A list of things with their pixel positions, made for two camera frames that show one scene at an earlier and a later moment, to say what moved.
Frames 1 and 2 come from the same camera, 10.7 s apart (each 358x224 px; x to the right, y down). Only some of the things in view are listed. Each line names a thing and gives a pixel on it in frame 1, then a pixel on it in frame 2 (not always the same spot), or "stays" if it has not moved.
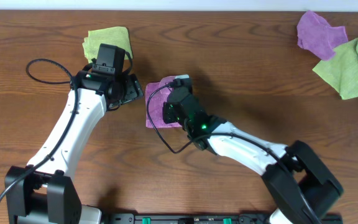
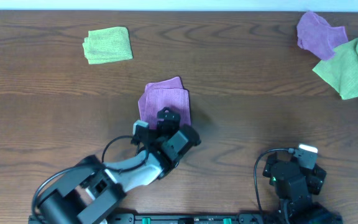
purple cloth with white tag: (157, 101) stays
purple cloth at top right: (316, 35) stays
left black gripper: (132, 88) -> (168, 125)
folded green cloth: (117, 36) stays
